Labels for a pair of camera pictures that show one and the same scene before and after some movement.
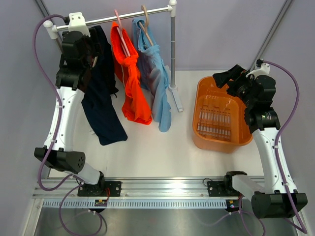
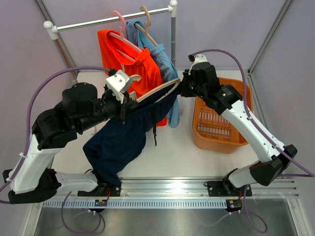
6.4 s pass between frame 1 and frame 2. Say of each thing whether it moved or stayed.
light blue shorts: moved
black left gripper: moved
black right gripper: moved
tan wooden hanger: moved
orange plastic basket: stayed
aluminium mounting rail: stayed
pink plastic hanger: moved
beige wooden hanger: moved
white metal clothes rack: stayed
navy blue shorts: moved
